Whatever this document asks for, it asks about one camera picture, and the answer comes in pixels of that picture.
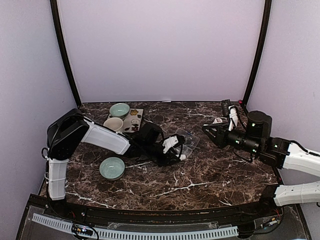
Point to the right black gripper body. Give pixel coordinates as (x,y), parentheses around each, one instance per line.
(248,144)

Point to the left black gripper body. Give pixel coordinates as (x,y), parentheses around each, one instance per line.
(149,148)

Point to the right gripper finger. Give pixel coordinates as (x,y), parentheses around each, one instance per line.
(215,137)
(216,125)

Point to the white bottle cap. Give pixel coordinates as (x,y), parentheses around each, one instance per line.
(217,121)

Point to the clear plastic pill organizer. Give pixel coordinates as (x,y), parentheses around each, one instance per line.
(191,142)

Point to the small white vial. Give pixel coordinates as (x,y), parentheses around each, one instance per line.
(182,157)

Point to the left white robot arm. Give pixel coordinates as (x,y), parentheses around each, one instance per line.
(73,128)

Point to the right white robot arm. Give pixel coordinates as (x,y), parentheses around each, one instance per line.
(275,152)

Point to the square floral plate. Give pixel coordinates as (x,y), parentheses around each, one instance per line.
(132,122)

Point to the white ceramic mug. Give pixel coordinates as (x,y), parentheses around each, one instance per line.
(114,123)

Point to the celadon bowl on plate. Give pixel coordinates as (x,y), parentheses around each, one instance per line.
(119,110)

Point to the celadon bowl front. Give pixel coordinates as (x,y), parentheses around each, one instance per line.
(112,168)

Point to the black front rail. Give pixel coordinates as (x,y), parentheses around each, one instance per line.
(240,214)

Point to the white slotted cable duct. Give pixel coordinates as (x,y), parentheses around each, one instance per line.
(121,231)

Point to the right black frame post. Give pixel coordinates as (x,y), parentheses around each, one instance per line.
(259,51)

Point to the black frame post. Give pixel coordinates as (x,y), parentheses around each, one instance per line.
(259,51)
(63,51)

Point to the left black frame post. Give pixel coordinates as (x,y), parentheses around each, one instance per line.
(63,51)

